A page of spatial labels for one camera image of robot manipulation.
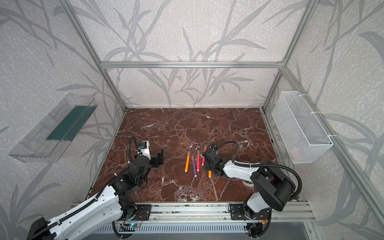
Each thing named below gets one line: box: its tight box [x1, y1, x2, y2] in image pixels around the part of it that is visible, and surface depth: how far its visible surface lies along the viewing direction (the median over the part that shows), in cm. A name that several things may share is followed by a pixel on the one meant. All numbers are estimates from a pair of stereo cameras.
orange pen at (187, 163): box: [184, 151, 191, 173], surface depth 93 cm
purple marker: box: [191, 155, 198, 178], surface depth 90 cm
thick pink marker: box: [196, 150, 201, 172], surface depth 93 cm
